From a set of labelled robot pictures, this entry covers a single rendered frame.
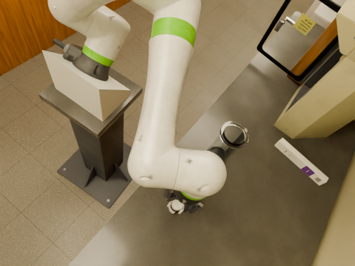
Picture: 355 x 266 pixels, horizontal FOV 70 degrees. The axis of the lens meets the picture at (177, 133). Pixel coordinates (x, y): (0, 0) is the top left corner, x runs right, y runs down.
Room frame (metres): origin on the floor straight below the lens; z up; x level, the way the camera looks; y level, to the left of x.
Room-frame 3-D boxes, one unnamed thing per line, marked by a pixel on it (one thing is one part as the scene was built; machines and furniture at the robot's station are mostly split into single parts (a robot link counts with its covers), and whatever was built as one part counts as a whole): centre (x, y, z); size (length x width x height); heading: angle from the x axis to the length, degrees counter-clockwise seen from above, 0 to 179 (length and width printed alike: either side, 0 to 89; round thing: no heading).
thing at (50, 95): (0.61, 0.43, 0.92); 0.32 x 0.32 x 0.04; 77
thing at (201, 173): (0.25, -0.09, 1.34); 0.13 x 0.11 x 0.14; 104
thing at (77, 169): (0.61, 0.43, 0.45); 0.48 x 0.48 x 0.90; 77
